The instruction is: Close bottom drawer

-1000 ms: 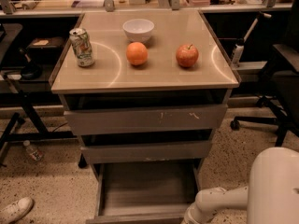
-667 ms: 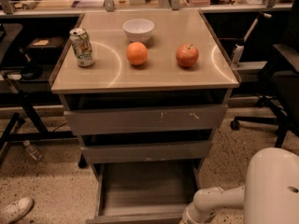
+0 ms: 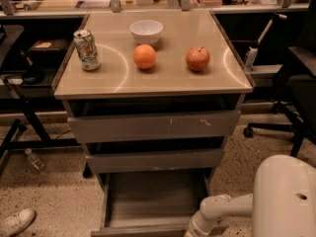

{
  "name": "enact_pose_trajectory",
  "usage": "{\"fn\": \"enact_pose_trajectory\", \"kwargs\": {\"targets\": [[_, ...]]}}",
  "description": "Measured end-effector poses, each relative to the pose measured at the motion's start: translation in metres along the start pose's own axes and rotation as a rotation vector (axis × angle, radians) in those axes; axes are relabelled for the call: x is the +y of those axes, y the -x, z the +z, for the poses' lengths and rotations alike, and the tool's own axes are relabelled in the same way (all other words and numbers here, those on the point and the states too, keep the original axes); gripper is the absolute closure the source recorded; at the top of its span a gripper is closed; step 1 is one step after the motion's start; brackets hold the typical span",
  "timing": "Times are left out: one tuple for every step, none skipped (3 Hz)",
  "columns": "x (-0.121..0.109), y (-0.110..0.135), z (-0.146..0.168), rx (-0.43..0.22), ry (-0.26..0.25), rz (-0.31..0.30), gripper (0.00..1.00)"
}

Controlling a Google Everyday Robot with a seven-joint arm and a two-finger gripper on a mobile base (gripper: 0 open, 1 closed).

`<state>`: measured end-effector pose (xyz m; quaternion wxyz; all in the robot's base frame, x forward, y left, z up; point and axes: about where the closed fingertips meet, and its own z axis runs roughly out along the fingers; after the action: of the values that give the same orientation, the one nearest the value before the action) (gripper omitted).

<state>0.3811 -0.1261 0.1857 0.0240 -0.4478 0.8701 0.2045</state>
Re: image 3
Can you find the white sneaker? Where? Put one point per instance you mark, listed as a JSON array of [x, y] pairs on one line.
[[17, 222]]

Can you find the orange fruit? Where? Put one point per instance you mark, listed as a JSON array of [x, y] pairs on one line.
[[144, 56]]

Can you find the white bowl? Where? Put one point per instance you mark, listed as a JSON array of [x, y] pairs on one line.
[[146, 31]]

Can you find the green white soda can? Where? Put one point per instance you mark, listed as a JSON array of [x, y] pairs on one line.
[[86, 50]]

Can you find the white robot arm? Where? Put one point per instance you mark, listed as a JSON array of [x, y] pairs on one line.
[[282, 203]]

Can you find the plastic water bottle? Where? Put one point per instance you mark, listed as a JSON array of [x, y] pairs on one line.
[[34, 159]]

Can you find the grey drawer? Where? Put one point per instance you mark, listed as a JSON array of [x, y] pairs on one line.
[[153, 126], [155, 161], [151, 204]]

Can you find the grey bottom drawer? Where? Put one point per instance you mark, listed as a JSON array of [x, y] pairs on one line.
[[151, 204]]

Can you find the white handled tool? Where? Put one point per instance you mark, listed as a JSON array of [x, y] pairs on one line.
[[253, 48]]

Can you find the black office chair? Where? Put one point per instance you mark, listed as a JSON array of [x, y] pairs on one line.
[[294, 88]]

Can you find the red apple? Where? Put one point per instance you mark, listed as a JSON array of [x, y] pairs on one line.
[[197, 58]]

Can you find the grey drawer cabinet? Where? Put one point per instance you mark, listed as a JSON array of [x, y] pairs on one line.
[[119, 87]]

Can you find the dark box under desk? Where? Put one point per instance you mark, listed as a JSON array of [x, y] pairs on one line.
[[48, 49]]

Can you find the grey middle drawer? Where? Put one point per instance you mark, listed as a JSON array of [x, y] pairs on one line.
[[155, 161]]

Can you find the grey top drawer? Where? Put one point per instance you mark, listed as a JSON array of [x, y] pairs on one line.
[[153, 126]]

